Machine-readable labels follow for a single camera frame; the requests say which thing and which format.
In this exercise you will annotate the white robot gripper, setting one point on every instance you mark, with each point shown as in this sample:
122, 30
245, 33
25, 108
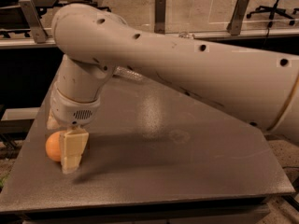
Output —
72, 112

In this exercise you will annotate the orange fruit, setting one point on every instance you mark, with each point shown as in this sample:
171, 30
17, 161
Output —
52, 146

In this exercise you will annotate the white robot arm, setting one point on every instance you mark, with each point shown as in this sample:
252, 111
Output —
252, 85

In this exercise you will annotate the clear plastic water bottle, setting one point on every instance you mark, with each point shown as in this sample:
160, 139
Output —
127, 74

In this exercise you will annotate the red soda can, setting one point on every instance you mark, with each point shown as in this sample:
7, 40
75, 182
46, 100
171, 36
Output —
186, 35

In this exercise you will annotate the left metal bracket post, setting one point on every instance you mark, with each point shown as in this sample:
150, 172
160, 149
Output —
29, 11

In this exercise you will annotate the metal bracket post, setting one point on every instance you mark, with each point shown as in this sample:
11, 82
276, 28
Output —
159, 15
235, 25
29, 11

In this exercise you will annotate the middle metal bracket post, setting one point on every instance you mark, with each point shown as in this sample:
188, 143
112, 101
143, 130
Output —
159, 15

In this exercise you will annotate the right metal bracket post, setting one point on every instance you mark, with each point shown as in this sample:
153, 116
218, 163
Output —
235, 25

